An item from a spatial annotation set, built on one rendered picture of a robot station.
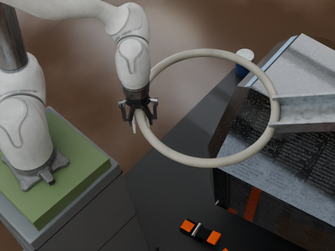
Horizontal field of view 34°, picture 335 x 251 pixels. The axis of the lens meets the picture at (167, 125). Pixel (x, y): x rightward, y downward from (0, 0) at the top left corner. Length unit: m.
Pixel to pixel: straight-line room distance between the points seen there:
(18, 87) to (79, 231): 0.56
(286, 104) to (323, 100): 0.12
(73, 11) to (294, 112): 0.80
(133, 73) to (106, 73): 1.61
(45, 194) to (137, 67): 0.54
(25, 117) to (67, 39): 1.81
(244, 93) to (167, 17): 1.51
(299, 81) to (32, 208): 1.03
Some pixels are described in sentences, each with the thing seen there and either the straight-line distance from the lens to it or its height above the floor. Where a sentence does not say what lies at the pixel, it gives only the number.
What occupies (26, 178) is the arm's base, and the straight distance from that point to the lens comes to 1.89.
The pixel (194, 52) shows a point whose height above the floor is 0.94.
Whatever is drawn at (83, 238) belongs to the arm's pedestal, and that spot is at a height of 0.57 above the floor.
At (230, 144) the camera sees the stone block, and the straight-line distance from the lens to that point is 2.08.
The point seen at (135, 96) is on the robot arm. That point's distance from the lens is 1.74.
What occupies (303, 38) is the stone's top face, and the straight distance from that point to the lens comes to 2.21.
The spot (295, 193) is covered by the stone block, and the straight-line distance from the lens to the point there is 2.02.
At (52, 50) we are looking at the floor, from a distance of 3.47.
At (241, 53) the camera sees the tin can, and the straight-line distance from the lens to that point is 3.06.
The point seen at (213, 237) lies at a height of 0.07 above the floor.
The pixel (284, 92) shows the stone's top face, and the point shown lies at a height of 0.82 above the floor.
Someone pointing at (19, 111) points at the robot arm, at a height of 1.12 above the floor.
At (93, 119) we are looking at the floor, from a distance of 3.06.
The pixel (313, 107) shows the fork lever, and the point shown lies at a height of 0.92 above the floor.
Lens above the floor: 2.42
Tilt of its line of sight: 55 degrees down
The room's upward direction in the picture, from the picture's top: 10 degrees counter-clockwise
